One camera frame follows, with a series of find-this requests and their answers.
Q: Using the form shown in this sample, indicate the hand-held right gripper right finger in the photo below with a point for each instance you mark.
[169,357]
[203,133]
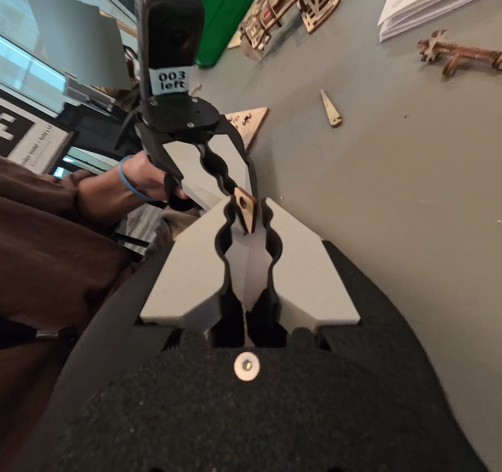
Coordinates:
[313,280]

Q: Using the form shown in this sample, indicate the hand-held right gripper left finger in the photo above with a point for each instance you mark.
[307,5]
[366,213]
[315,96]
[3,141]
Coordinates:
[184,276]

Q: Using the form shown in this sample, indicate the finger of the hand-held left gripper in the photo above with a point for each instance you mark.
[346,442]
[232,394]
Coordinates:
[186,166]
[233,154]

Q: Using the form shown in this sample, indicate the wooden piece with hole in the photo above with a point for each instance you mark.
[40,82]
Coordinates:
[246,209]

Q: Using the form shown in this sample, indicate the person's left forearm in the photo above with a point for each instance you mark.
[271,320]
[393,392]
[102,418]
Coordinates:
[102,199]

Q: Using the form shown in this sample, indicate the grey desk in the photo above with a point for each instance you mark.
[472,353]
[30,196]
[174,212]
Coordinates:
[392,205]

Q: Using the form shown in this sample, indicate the person's left hand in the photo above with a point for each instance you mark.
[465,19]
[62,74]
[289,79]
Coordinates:
[147,178]

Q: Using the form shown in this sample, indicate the wooden cutout sheet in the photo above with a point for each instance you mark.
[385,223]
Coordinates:
[251,123]

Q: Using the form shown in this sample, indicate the green plastic bin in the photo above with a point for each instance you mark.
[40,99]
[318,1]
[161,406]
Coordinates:
[227,13]

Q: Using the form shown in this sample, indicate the blue wristband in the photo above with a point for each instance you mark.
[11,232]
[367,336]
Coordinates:
[124,182]

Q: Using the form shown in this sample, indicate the small wooden piece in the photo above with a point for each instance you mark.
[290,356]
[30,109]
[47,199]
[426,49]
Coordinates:
[195,89]

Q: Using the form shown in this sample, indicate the wooden wedge piece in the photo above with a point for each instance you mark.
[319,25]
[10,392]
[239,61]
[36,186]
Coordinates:
[331,111]

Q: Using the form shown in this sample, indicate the wooden model kit assembly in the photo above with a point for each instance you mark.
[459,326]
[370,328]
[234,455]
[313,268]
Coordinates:
[290,5]

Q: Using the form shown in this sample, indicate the brown garment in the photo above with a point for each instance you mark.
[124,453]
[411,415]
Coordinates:
[43,252]

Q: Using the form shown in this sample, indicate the framed black white poster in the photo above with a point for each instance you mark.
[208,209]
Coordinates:
[35,138]

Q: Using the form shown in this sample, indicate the wooden gear shaft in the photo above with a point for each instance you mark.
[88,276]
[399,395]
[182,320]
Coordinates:
[459,52]

